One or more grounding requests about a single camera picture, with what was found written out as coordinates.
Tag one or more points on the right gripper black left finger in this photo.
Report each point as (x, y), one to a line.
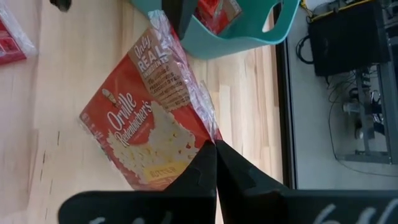
(202, 174)

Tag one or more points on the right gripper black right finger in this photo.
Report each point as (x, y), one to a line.
(242, 193)

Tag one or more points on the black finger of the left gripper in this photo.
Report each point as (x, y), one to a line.
(61, 4)
(180, 15)

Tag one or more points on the red popcorn bag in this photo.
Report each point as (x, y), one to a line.
(12, 46)
(130, 124)
(217, 15)

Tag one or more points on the teal plastic basket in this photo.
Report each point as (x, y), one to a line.
(217, 46)

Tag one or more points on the grey metal stand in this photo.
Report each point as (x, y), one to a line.
(388, 109)

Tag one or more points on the black computer case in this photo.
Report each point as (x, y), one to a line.
(348, 40)

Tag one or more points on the black table frame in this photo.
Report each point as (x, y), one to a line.
(287, 124)

